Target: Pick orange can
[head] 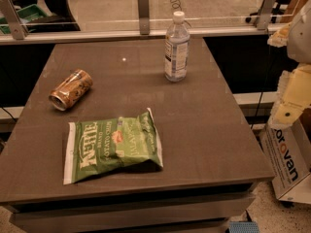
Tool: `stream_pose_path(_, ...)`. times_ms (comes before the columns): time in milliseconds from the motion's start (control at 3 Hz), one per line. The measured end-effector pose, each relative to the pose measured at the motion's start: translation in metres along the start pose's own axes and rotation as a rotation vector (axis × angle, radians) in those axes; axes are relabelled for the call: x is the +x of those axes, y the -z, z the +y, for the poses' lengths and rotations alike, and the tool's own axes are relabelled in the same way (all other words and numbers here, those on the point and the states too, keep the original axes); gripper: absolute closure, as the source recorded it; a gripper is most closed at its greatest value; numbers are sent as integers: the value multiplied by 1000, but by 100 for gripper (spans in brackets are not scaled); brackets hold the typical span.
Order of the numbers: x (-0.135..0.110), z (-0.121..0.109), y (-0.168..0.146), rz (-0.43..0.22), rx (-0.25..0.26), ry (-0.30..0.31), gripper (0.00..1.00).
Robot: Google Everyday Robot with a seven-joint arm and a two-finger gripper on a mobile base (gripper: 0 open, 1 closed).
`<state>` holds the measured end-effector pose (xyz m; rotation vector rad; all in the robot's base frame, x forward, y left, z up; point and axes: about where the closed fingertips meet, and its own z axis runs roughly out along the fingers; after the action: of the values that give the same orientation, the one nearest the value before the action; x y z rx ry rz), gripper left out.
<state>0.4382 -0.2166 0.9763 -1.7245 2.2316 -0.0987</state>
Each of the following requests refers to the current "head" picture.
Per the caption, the orange soda can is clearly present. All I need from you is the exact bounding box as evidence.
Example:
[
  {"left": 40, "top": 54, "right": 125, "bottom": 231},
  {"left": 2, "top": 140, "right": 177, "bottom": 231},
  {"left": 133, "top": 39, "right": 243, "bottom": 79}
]
[{"left": 49, "top": 69, "right": 93, "bottom": 111}]

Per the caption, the white Corovan cardboard box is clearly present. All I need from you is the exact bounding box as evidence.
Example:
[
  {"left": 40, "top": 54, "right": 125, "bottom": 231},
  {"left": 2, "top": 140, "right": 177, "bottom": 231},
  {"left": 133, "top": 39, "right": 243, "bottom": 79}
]
[{"left": 259, "top": 120, "right": 311, "bottom": 204}]

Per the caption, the metal panel bracket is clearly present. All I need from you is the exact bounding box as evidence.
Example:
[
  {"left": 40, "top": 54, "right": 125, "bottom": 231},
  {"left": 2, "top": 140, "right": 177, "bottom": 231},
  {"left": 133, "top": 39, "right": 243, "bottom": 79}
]
[
  {"left": 254, "top": 0, "right": 282, "bottom": 31},
  {"left": 137, "top": 0, "right": 150, "bottom": 35},
  {"left": 0, "top": 0, "right": 28, "bottom": 40}
]

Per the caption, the blue textured block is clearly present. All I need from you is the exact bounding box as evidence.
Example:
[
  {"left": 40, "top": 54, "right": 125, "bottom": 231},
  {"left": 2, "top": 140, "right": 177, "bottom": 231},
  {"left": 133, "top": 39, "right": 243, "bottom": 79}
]
[{"left": 228, "top": 221, "right": 259, "bottom": 233}]

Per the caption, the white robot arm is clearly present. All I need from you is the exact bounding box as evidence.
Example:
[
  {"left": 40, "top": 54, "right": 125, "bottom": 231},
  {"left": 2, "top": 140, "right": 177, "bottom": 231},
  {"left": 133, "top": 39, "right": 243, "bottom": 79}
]
[{"left": 267, "top": 0, "right": 311, "bottom": 129}]

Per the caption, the clear plastic water bottle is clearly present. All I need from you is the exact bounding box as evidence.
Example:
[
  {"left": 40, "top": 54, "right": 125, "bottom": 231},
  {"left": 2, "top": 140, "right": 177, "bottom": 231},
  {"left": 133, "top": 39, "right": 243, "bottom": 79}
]
[{"left": 164, "top": 11, "right": 190, "bottom": 83}]

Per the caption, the green Kettle chips bag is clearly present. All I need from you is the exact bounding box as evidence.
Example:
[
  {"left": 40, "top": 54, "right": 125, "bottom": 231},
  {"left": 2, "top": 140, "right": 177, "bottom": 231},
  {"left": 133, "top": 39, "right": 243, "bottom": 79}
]
[{"left": 63, "top": 108, "right": 163, "bottom": 184}]

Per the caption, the left metal panel bracket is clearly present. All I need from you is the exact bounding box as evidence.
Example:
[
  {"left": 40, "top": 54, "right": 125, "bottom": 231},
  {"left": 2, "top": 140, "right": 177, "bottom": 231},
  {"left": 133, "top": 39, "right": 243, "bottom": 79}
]
[{"left": 0, "top": 0, "right": 28, "bottom": 40}]

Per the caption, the clear acrylic barrier panel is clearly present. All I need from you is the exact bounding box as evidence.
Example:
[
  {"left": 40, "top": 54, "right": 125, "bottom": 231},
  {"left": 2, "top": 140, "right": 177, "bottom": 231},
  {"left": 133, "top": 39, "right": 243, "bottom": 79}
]
[{"left": 0, "top": 0, "right": 311, "bottom": 34}]

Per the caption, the green plastic bin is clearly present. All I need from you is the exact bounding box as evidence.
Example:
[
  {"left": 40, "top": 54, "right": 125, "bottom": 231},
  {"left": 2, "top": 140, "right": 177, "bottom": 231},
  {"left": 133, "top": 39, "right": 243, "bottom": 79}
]
[{"left": 0, "top": 4, "right": 48, "bottom": 34}]

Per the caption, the middle metal panel bracket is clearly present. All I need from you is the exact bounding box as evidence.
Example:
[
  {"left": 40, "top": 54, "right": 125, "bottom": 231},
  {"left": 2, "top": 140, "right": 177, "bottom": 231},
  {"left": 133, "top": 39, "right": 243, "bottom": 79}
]
[{"left": 137, "top": 0, "right": 150, "bottom": 35}]

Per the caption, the grey table drawer cabinet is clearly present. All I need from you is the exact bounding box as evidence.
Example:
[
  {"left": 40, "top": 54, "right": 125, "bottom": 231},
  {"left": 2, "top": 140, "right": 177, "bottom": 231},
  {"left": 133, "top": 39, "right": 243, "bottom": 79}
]
[{"left": 0, "top": 182, "right": 260, "bottom": 233}]

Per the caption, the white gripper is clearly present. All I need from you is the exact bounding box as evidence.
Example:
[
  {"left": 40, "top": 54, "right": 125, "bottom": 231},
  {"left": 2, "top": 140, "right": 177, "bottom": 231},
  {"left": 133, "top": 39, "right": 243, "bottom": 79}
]
[{"left": 267, "top": 23, "right": 311, "bottom": 129}]

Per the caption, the black office chair base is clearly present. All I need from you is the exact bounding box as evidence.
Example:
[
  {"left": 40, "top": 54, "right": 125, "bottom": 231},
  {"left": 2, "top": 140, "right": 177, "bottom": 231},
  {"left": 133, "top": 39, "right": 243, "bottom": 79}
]
[{"left": 245, "top": 4, "right": 286, "bottom": 23}]

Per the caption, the right metal panel bracket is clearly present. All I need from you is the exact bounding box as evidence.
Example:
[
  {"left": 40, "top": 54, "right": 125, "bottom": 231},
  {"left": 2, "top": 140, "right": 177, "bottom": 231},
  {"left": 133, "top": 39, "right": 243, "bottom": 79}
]
[{"left": 254, "top": 0, "right": 282, "bottom": 31}]

